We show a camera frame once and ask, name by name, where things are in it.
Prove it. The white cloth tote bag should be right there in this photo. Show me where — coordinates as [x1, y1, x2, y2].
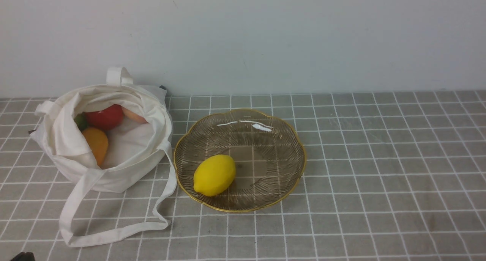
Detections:
[29, 67, 177, 247]

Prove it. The orange mango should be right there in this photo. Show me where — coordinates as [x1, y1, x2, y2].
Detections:
[82, 127, 109, 167]

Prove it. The peach coloured fruit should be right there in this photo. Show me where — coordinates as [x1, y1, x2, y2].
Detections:
[121, 107, 147, 123]

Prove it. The green fruit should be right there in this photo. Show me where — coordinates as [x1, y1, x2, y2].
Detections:
[74, 113, 88, 132]

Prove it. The gold rimmed glass plate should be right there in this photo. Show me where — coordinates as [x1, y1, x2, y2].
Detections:
[174, 108, 307, 213]

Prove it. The yellow lemon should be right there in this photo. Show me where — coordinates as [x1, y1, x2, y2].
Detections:
[193, 154, 236, 197]

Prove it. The red apple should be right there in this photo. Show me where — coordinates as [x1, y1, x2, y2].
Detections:
[84, 104, 124, 131]

